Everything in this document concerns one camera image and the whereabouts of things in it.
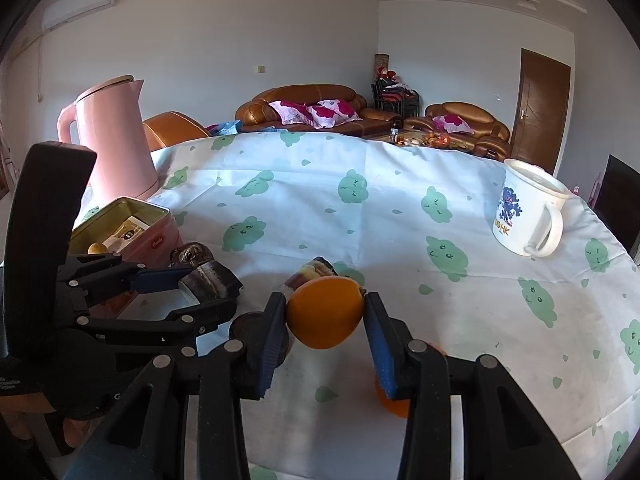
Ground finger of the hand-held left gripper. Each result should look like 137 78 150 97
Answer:
57 255 189 307
75 298 239 347

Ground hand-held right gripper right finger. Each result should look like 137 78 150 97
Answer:
364 292 583 480

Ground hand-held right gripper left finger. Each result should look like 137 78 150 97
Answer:
65 291 288 480

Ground striped cake roll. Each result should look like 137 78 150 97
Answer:
177 259 245 306

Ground pink metal tin box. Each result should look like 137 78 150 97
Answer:
67 196 184 318

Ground printed paper leaflet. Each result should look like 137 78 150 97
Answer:
102 214 151 253

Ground white tablecloth with green clouds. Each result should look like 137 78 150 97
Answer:
75 130 640 480

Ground pink electric kettle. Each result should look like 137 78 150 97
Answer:
56 75 160 206

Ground brown leather chair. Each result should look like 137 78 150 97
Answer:
142 111 211 152

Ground blue plaid cloth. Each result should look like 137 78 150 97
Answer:
205 120 281 136

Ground white printed mug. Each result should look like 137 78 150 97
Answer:
491 158 571 259

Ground floral pink pillow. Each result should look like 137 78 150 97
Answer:
269 100 316 126
305 100 364 129
432 114 474 134

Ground wooden coffee table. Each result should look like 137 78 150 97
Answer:
360 129 476 154

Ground group of snacks and bottles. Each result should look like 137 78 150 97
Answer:
390 129 463 149

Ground brown leather sofa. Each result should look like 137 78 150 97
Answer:
235 84 403 137

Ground white air conditioner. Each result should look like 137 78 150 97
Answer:
41 0 118 31

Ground stacked dark chairs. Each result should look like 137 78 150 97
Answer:
370 79 421 116

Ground brown leather armchair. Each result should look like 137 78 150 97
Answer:
404 101 512 161

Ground black flat television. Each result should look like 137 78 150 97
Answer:
589 154 640 261

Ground brown wooden door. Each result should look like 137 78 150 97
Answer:
512 48 572 176

